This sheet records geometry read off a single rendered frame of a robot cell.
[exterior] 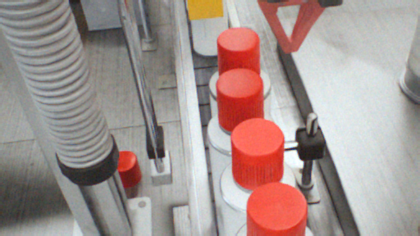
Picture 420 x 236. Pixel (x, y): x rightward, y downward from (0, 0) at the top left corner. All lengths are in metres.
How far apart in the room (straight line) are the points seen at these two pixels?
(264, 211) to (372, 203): 0.28
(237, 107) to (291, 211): 0.10
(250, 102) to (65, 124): 0.12
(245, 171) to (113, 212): 0.24
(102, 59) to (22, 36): 0.59
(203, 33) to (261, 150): 0.41
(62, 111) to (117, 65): 0.54
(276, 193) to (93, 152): 0.10
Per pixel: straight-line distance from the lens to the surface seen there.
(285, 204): 0.26
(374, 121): 0.61
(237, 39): 0.37
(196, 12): 0.43
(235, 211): 0.32
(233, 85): 0.33
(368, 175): 0.55
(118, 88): 0.75
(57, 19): 0.23
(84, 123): 0.26
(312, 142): 0.52
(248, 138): 0.29
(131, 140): 0.66
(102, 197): 0.49
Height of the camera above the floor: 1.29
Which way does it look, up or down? 45 degrees down
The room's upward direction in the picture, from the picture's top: straight up
